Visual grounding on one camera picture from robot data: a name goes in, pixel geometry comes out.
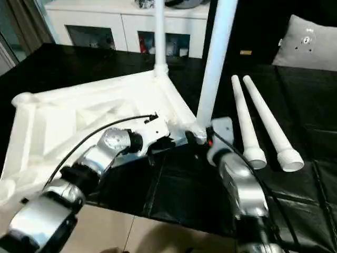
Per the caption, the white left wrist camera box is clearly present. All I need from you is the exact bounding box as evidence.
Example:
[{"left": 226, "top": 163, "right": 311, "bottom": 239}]
[{"left": 137, "top": 115, "right": 171, "bottom": 157}]

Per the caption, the black case with gold label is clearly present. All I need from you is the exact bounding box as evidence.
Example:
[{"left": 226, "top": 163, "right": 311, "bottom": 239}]
[{"left": 202, "top": 0, "right": 293, "bottom": 66}]

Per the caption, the white plastic table top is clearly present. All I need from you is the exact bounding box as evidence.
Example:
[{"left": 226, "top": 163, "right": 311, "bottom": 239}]
[{"left": 0, "top": 69, "right": 204, "bottom": 209}]

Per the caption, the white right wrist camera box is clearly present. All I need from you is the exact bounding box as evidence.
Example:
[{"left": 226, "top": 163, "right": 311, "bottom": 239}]
[{"left": 207, "top": 117, "right": 235, "bottom": 164}]

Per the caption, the grey pillow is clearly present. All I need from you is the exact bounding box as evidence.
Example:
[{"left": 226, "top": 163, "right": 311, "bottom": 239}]
[{"left": 272, "top": 14, "right": 337, "bottom": 71}]

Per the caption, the white plastic table leg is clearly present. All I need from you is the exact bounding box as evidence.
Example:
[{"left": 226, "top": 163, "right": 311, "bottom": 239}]
[
  {"left": 231, "top": 74, "right": 267, "bottom": 170},
  {"left": 242, "top": 75, "right": 305, "bottom": 173},
  {"left": 152, "top": 0, "right": 170, "bottom": 79},
  {"left": 194, "top": 0, "right": 240, "bottom": 145}
]

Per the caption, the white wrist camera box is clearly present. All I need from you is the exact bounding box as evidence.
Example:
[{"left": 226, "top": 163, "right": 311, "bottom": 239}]
[
  {"left": 207, "top": 117, "right": 235, "bottom": 164},
  {"left": 137, "top": 115, "right": 171, "bottom": 157}
]

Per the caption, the black mat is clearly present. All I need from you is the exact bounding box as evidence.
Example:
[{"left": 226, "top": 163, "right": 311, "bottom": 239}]
[{"left": 0, "top": 43, "right": 337, "bottom": 246}]

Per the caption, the white glass-door cabinet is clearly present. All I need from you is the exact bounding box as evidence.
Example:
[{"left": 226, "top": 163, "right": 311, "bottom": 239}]
[{"left": 46, "top": 0, "right": 211, "bottom": 60}]

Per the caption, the brown curtain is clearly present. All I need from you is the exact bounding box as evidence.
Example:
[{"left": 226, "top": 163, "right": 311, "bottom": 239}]
[{"left": 5, "top": 0, "right": 56, "bottom": 51}]

